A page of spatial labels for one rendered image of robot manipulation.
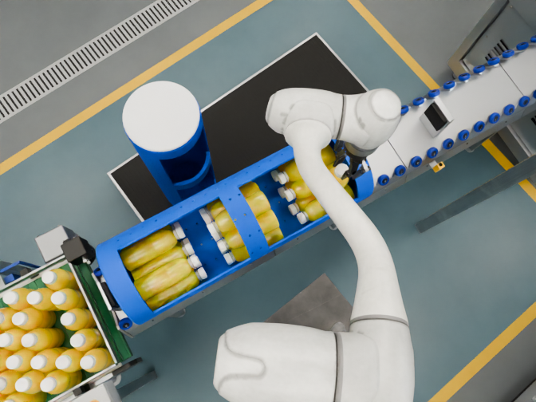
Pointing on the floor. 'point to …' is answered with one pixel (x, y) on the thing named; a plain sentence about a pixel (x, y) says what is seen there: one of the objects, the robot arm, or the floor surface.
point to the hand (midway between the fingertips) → (343, 167)
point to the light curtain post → (518, 172)
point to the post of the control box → (135, 384)
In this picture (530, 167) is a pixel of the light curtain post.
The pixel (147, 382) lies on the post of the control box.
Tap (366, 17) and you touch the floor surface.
